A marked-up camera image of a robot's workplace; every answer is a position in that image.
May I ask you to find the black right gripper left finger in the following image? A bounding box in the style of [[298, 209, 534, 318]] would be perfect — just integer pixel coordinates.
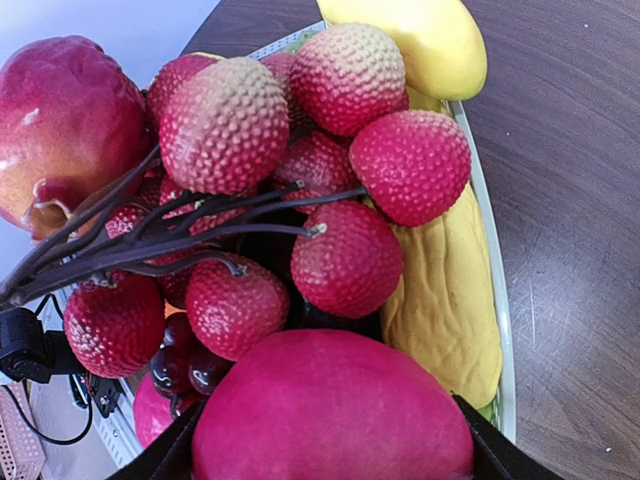
[[108, 402, 205, 480]]

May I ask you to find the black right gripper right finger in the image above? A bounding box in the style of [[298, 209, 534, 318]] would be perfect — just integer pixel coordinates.
[[453, 395, 562, 480]]

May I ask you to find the beige perforated plastic basket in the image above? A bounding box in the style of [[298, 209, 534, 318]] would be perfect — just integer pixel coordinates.
[[247, 19, 518, 446]]

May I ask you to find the red lychee bunch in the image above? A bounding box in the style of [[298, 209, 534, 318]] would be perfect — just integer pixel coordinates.
[[1, 23, 472, 378]]

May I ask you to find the dark red fruit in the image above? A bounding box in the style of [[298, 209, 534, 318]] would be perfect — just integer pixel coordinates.
[[1, 35, 151, 241]]

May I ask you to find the pink red round fruit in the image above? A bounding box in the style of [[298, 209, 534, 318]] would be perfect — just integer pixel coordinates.
[[133, 374, 173, 449]]

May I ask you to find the long yellow fruit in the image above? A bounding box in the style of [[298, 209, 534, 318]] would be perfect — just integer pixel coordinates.
[[317, 0, 488, 100]]

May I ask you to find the dark purple grape bunch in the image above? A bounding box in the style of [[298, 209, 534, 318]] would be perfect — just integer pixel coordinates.
[[150, 312, 234, 419]]

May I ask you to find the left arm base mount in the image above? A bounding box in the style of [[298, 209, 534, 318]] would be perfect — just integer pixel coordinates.
[[1, 294, 127, 446]]

